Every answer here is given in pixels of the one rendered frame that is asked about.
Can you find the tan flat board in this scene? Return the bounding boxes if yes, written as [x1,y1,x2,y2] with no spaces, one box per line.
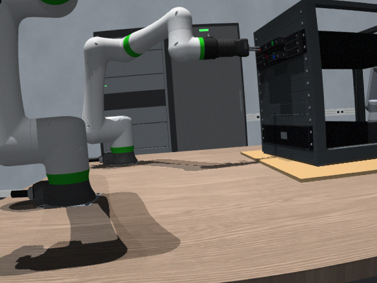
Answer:
[241,150,377,183]

